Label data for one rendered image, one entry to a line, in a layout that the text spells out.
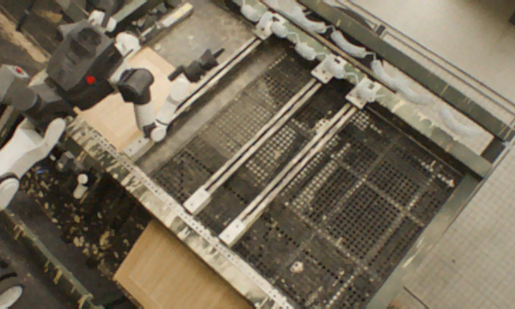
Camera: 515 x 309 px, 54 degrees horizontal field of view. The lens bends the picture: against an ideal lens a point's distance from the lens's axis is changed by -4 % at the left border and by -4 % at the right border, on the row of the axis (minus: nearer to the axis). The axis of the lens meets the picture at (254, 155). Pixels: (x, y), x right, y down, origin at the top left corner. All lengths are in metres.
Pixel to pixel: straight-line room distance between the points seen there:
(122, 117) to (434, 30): 5.33
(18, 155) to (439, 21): 6.04
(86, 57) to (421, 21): 5.79
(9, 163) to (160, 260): 0.94
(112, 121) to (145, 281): 0.88
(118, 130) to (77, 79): 0.61
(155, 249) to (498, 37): 5.56
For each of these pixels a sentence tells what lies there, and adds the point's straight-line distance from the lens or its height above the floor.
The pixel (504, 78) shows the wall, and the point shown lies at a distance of 7.19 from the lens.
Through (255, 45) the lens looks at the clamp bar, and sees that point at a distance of 3.01.
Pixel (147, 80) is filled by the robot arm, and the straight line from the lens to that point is 2.36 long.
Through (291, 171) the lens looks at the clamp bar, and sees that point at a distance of 2.64.
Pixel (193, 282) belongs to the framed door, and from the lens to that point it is 2.80.
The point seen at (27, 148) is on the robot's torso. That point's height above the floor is 0.81.
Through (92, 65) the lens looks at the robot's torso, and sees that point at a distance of 2.30.
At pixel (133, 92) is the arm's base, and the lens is 2.30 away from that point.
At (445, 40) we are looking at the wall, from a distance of 7.38.
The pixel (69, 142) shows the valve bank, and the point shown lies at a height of 0.78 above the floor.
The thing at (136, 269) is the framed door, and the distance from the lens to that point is 2.96.
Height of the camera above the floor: 1.80
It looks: 11 degrees down
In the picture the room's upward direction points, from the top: 35 degrees clockwise
